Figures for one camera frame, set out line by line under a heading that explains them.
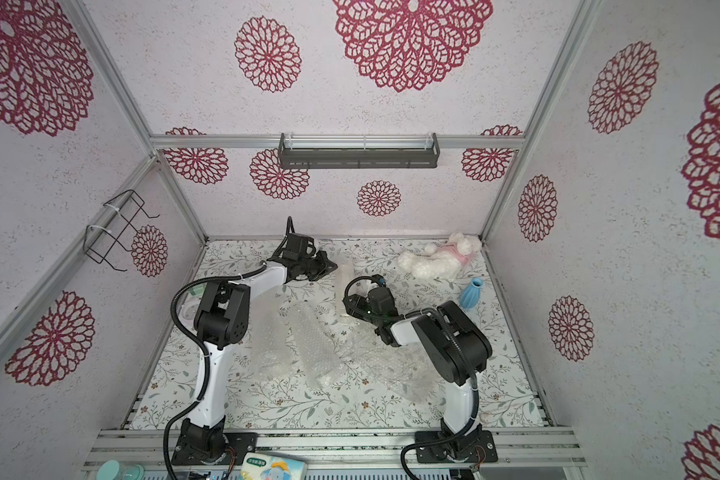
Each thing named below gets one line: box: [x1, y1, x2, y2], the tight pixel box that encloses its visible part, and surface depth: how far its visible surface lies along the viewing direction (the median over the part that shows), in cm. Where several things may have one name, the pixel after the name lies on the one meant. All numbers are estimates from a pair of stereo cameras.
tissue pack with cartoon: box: [240, 452, 308, 480], surface depth 68 cm
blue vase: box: [460, 277, 483, 310], surface depth 96 cm
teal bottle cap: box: [96, 460, 145, 480], surface depth 65 cm
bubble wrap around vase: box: [337, 324, 443, 403], surface depth 89 cm
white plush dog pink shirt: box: [398, 232, 483, 280], surface depth 102 cm
